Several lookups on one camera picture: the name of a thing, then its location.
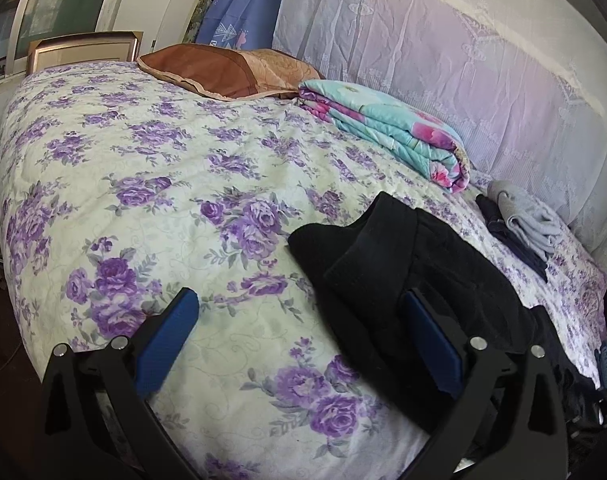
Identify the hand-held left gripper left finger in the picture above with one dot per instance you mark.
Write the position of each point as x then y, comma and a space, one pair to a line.
168, 340

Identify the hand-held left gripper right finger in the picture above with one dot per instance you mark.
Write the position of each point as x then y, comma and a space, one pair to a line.
433, 340

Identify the black pants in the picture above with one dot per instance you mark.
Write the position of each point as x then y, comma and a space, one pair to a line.
383, 260

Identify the folded dark pants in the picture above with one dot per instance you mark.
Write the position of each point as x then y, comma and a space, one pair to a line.
508, 242

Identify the folded grey pants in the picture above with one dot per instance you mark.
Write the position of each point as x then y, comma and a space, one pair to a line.
526, 217

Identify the purple floral bedspread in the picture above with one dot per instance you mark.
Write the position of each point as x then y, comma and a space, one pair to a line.
183, 170

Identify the folded teal floral quilt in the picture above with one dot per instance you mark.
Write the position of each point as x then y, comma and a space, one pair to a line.
393, 130

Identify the brown pillow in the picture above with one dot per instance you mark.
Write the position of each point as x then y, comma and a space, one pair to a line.
208, 70

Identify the white lace cover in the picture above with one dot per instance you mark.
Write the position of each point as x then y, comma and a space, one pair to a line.
458, 60

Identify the blue printed cloth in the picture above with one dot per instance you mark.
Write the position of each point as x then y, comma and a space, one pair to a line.
243, 10

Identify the window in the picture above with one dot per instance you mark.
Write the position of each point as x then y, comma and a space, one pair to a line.
58, 5

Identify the wooden headboard frame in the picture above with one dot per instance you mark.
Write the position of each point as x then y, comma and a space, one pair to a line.
83, 50

